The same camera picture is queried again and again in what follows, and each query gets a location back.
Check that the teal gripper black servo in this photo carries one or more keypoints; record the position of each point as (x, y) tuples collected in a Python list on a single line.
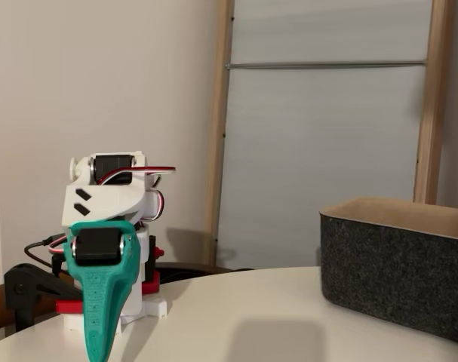
[(97, 244)]

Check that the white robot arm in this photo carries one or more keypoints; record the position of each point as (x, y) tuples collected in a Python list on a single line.
[(111, 200)]

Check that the dark grey felt bin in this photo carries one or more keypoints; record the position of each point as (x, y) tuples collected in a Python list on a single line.
[(383, 271)]

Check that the black red table clamp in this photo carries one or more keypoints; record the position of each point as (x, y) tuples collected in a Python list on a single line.
[(151, 284), (21, 286)]

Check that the wooden frame with pale panel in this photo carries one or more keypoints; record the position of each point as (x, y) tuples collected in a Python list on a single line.
[(221, 113)]

